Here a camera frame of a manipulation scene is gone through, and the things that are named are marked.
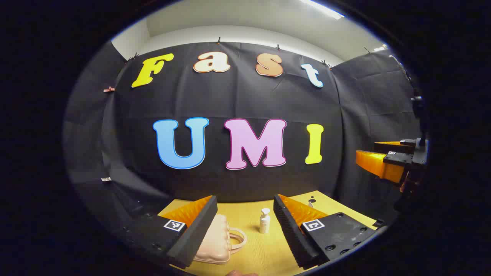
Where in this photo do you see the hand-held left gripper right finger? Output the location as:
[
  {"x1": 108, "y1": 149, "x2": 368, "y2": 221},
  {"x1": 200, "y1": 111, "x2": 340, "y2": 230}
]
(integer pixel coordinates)
[{"x1": 273, "y1": 194, "x2": 386, "y2": 270}]

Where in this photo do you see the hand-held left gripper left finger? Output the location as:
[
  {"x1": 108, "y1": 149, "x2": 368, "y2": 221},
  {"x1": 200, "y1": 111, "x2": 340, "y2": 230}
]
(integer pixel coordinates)
[{"x1": 123, "y1": 195, "x2": 218, "y2": 269}]

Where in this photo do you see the pink suitcase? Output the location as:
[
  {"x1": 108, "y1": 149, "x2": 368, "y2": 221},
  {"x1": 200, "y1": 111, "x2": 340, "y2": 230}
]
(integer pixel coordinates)
[{"x1": 192, "y1": 214, "x2": 248, "y2": 266}]

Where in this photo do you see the white pump bottle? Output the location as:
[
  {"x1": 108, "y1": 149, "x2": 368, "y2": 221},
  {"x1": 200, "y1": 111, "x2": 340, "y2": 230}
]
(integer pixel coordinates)
[{"x1": 259, "y1": 208, "x2": 271, "y2": 234}]

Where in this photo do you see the black backdrop cloth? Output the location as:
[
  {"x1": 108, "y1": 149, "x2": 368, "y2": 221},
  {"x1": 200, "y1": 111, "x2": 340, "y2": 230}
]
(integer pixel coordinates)
[{"x1": 63, "y1": 40, "x2": 426, "y2": 246}]

